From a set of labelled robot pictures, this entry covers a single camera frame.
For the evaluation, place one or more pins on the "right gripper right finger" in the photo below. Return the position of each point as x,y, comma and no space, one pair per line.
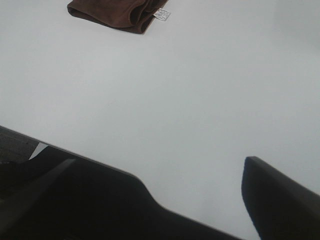
279,207

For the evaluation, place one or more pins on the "brown towel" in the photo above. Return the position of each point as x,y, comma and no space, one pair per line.
132,16

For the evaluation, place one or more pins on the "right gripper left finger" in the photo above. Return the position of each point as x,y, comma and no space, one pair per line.
60,196

